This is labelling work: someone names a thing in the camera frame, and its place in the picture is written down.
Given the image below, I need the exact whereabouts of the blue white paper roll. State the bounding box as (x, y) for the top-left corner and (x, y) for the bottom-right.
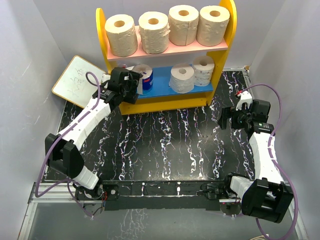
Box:
(132, 64), (153, 95)

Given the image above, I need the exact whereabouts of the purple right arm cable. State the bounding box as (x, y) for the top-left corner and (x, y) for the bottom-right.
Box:
(236, 83), (300, 240)

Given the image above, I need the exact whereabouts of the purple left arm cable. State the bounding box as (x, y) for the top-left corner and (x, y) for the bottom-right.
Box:
(34, 71), (102, 220)

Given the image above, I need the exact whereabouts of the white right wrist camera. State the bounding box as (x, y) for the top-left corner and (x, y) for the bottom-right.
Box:
(235, 90), (253, 111)

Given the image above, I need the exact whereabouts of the small whiteboard with wooden frame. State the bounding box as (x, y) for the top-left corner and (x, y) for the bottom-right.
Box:
(52, 55), (105, 108)

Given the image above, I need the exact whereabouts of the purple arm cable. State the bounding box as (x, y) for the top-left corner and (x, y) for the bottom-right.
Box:
(34, 71), (102, 220)
(236, 83), (300, 240)

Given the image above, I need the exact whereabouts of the white patterned paper roll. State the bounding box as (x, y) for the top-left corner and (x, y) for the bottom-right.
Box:
(192, 55), (215, 87)

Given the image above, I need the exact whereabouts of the yellow pink blue shelf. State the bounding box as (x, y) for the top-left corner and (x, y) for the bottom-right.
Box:
(95, 0), (238, 116)

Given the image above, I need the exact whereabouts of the brown paper roll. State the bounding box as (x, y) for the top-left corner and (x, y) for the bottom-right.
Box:
(196, 5), (230, 47)
(138, 11), (170, 54)
(168, 5), (199, 46)

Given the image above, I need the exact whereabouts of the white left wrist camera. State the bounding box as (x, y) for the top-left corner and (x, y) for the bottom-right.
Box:
(100, 73), (111, 84)

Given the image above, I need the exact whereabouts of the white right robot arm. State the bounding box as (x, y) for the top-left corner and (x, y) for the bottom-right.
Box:
(218, 96), (294, 223)

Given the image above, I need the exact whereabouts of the black marble table mat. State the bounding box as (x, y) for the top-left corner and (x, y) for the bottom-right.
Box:
(44, 69), (276, 183)

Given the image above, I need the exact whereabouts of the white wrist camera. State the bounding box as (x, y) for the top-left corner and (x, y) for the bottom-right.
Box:
(235, 90), (253, 111)
(100, 73), (111, 84)

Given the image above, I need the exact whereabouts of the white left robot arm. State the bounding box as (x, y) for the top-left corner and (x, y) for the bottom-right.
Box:
(44, 67), (143, 200)

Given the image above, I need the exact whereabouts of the brown paper roll front edge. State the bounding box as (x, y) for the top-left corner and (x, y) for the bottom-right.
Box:
(104, 14), (138, 57)

